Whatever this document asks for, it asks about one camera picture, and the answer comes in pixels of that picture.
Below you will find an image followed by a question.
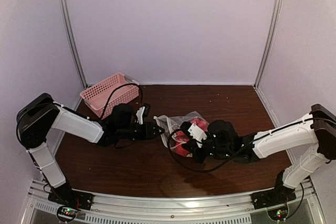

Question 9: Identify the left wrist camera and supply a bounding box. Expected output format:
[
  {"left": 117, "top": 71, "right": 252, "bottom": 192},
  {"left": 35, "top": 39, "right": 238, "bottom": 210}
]
[{"left": 136, "top": 103, "right": 151, "bottom": 124}]

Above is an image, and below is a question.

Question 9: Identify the aluminium corner post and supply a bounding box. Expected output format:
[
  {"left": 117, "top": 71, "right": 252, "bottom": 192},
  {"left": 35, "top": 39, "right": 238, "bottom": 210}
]
[
  {"left": 59, "top": 0, "right": 88, "bottom": 89},
  {"left": 254, "top": 0, "right": 283, "bottom": 90}
]

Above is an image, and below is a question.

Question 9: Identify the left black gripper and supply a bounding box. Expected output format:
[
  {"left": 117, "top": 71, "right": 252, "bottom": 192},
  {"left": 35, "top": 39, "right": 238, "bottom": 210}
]
[{"left": 117, "top": 121, "right": 165, "bottom": 140}]

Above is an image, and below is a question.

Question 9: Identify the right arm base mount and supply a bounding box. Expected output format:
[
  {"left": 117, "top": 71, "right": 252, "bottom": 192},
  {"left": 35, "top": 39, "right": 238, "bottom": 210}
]
[{"left": 251, "top": 189, "right": 297, "bottom": 222}]

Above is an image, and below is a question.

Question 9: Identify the clear zip top bag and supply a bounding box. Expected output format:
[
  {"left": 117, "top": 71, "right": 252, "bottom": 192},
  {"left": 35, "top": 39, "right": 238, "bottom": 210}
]
[{"left": 153, "top": 110, "right": 211, "bottom": 158}]

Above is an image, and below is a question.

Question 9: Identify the right aluminium corner post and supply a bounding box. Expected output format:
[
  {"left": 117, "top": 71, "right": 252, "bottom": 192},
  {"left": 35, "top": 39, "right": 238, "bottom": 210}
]
[{"left": 254, "top": 0, "right": 283, "bottom": 90}]

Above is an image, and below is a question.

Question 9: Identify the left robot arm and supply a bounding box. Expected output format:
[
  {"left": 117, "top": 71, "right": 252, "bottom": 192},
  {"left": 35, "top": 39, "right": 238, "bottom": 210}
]
[{"left": 15, "top": 93, "right": 165, "bottom": 205}]

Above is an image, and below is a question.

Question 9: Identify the left aluminium corner post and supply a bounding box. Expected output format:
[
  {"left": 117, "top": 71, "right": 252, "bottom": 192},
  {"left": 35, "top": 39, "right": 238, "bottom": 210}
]
[{"left": 59, "top": 0, "right": 88, "bottom": 89}]

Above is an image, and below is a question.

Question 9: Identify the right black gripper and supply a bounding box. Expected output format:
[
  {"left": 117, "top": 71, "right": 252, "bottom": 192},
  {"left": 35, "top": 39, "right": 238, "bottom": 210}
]
[{"left": 182, "top": 132, "right": 232, "bottom": 165}]

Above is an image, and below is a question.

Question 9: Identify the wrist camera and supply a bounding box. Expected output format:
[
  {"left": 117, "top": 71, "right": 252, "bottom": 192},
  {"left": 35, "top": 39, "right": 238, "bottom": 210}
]
[
  {"left": 188, "top": 123, "right": 207, "bottom": 148},
  {"left": 136, "top": 103, "right": 151, "bottom": 124}
]

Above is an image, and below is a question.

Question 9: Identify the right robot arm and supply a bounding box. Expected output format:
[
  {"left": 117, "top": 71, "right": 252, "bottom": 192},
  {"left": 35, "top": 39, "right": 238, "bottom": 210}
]
[{"left": 180, "top": 104, "right": 335, "bottom": 204}]

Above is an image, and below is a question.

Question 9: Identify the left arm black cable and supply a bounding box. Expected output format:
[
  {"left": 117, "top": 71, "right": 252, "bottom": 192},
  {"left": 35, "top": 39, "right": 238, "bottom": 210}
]
[{"left": 99, "top": 83, "right": 144, "bottom": 151}]

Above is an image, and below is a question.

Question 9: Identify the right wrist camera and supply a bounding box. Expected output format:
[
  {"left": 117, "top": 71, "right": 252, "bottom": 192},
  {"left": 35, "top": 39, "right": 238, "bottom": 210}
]
[{"left": 188, "top": 123, "right": 207, "bottom": 148}]

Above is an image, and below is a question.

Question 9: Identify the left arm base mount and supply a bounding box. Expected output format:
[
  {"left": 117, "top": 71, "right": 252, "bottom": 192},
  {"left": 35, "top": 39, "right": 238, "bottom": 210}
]
[{"left": 48, "top": 190, "right": 93, "bottom": 222}]

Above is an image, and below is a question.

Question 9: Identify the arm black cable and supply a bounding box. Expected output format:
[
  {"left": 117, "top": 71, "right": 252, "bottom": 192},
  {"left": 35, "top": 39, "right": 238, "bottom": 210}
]
[
  {"left": 99, "top": 83, "right": 144, "bottom": 151},
  {"left": 166, "top": 129, "right": 255, "bottom": 173}
]

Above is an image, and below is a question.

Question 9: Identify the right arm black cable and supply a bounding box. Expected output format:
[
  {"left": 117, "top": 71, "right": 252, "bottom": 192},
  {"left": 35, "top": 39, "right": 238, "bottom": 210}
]
[{"left": 166, "top": 129, "right": 255, "bottom": 173}]

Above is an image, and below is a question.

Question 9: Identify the red fake fruit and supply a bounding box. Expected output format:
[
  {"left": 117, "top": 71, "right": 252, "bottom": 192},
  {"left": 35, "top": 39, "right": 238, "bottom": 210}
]
[{"left": 171, "top": 131, "right": 192, "bottom": 157}]

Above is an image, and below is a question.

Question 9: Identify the pink perforated plastic basket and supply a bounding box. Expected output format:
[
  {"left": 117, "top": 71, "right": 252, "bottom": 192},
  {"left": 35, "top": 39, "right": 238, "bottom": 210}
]
[{"left": 80, "top": 73, "right": 140, "bottom": 119}]

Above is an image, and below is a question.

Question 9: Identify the aluminium front rail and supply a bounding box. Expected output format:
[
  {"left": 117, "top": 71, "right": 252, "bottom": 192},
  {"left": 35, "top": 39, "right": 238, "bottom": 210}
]
[{"left": 19, "top": 179, "right": 326, "bottom": 223}]

